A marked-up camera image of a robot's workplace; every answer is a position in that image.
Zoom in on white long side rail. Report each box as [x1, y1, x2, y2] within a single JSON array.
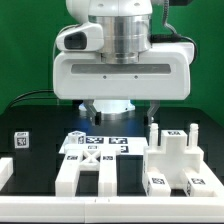
[[98, 152, 117, 197], [55, 151, 83, 197]]

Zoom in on white flat back panel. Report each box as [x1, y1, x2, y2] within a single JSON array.
[[59, 136, 148, 155]]

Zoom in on white long side rail front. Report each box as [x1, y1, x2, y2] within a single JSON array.
[[55, 151, 83, 197]]

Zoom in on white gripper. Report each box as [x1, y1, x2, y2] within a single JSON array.
[[53, 42, 194, 126]]

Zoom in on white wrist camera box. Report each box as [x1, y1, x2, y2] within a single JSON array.
[[56, 22, 104, 51]]

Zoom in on white front fence rail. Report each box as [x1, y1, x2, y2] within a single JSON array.
[[0, 196, 224, 224]]

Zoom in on white fence rail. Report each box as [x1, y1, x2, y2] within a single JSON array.
[[201, 163, 224, 198], [0, 196, 224, 224]]

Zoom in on white chair seat block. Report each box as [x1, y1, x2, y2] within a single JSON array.
[[142, 123, 204, 189]]

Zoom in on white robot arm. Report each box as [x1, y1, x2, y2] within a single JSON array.
[[53, 0, 196, 124]]

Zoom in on black base cables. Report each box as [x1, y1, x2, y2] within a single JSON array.
[[6, 89, 55, 110]]

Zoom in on white left fence block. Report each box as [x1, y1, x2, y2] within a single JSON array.
[[0, 157, 13, 191]]

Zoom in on white long side rail back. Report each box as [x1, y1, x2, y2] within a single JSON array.
[[98, 152, 117, 197]]

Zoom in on white right fence rail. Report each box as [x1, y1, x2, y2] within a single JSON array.
[[201, 163, 224, 198]]

